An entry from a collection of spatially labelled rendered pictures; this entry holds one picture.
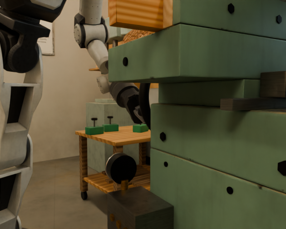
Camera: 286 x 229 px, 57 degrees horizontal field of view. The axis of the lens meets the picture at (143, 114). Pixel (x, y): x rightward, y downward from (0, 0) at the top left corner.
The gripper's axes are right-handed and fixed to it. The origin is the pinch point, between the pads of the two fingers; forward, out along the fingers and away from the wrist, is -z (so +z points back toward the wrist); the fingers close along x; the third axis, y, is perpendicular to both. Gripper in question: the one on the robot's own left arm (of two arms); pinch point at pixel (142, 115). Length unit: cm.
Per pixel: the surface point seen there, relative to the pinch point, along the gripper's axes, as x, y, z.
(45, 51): -79, -28, 248
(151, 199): 10.9, -10.8, -31.8
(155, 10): 43, 0, -28
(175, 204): 12.2, -7.7, -35.8
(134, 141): -66, 1, 50
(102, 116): -114, -7, 140
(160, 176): 12.9, -7.3, -29.9
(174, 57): 39, -1, -33
